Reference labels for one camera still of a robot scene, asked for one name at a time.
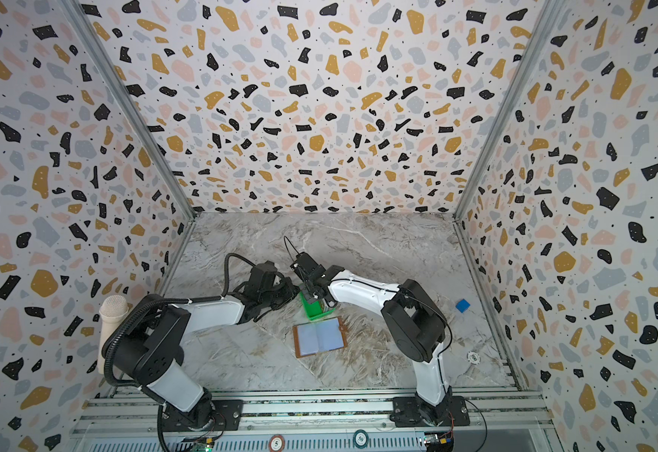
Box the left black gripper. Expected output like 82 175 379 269
262 276 302 310

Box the green plastic card tray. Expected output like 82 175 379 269
300 292 334 322

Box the brown leather card holder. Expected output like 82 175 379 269
293 318 347 358

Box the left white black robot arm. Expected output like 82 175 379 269
100 261 300 431

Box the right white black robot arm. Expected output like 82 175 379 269
291 252 452 426

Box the small blue cube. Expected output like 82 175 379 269
456 299 470 313

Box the beige foam microphone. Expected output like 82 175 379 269
97 295 129 375

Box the left black corrugated cable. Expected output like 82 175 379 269
102 252 259 388

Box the aluminium mounting rail frame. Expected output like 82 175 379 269
66 388 563 451

